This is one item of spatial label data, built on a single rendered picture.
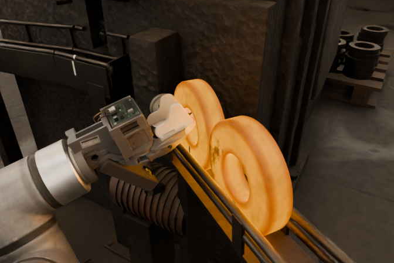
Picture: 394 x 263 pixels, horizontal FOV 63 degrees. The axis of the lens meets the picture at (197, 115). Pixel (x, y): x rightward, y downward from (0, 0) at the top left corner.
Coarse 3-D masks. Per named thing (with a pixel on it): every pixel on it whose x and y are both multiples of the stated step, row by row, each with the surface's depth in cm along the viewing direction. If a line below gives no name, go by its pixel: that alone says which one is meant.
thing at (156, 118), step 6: (162, 96) 52; (168, 96) 53; (162, 102) 53; (168, 102) 53; (174, 102) 54; (162, 108) 53; (186, 108) 56; (150, 114) 53; (156, 114) 53; (162, 114) 54; (150, 120) 53; (156, 120) 54; (162, 120) 55; (156, 126) 54
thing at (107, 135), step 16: (128, 96) 51; (112, 112) 48; (128, 112) 48; (96, 128) 48; (112, 128) 49; (128, 128) 47; (144, 128) 47; (80, 144) 46; (96, 144) 47; (112, 144) 49; (128, 144) 47; (144, 144) 50; (80, 160) 46; (96, 160) 49; (128, 160) 49; (144, 160) 50; (96, 176) 49
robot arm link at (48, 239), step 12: (48, 228) 46; (60, 228) 49; (24, 240) 43; (36, 240) 44; (48, 240) 45; (60, 240) 47; (0, 252) 43; (12, 252) 43; (24, 252) 43; (36, 252) 43; (48, 252) 43; (60, 252) 45; (72, 252) 48
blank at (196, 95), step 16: (192, 80) 54; (176, 96) 58; (192, 96) 51; (208, 96) 50; (192, 112) 53; (208, 112) 49; (208, 128) 48; (192, 144) 56; (208, 144) 49; (208, 160) 51
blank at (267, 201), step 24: (240, 120) 41; (216, 144) 46; (240, 144) 39; (264, 144) 37; (216, 168) 48; (240, 168) 47; (264, 168) 36; (240, 192) 45; (264, 192) 36; (288, 192) 36; (264, 216) 37; (288, 216) 38
